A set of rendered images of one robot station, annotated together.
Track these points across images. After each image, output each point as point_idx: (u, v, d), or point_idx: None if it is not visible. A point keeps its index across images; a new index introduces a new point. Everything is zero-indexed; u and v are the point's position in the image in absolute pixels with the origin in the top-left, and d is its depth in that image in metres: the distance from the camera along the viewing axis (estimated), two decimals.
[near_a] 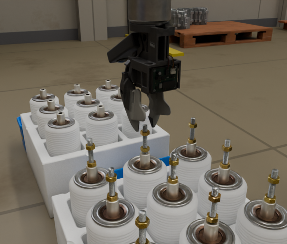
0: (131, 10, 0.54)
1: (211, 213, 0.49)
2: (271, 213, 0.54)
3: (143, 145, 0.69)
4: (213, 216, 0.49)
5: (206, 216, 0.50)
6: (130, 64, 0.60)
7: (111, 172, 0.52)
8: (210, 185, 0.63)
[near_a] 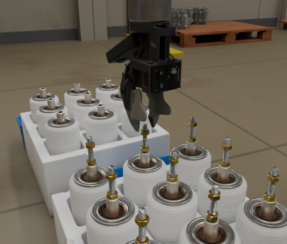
0: (132, 10, 0.54)
1: (211, 211, 0.49)
2: (270, 211, 0.54)
3: (147, 146, 0.68)
4: (213, 214, 0.49)
5: (206, 214, 0.50)
6: (131, 64, 0.60)
7: (111, 170, 0.52)
8: (210, 183, 0.63)
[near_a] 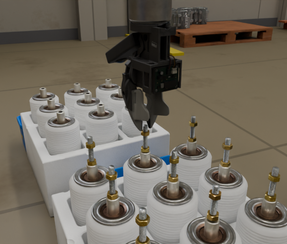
0: (133, 10, 0.54)
1: (212, 211, 0.49)
2: (271, 211, 0.54)
3: (142, 147, 0.68)
4: (213, 214, 0.48)
5: (206, 214, 0.49)
6: (131, 64, 0.60)
7: (111, 170, 0.52)
8: (211, 183, 0.63)
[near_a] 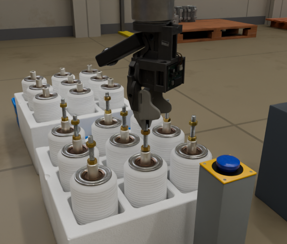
0: (142, 10, 0.54)
1: (143, 146, 0.68)
2: (192, 148, 0.73)
3: None
4: (147, 144, 0.69)
5: (145, 150, 0.68)
6: (136, 65, 0.59)
7: (74, 117, 0.71)
8: (155, 134, 0.82)
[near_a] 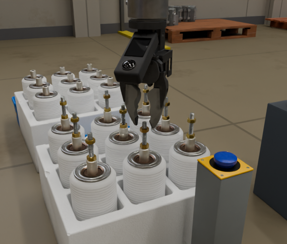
0: (167, 7, 0.59)
1: (145, 144, 0.69)
2: (191, 145, 0.74)
3: None
4: (143, 142, 0.70)
5: (147, 144, 0.70)
6: (159, 62, 0.61)
7: (74, 114, 0.72)
8: (154, 132, 0.83)
